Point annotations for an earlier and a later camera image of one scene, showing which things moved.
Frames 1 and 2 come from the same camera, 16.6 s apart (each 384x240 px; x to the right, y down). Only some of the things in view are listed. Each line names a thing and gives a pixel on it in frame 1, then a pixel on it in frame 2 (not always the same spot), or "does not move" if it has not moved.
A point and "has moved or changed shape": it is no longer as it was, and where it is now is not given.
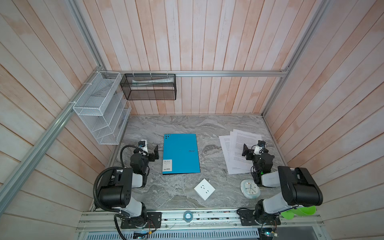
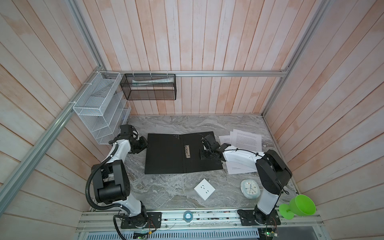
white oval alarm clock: x=249 y=189 does not move
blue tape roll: x=188 y=216 does not move
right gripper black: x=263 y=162 -> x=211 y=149
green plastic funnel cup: x=300 y=211 does not move
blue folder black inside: x=180 y=153 has moved or changed shape
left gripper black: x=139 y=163 -> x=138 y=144
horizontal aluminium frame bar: x=242 y=72 does not move
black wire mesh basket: x=149 y=86 does not move
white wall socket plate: x=204 y=189 does not move
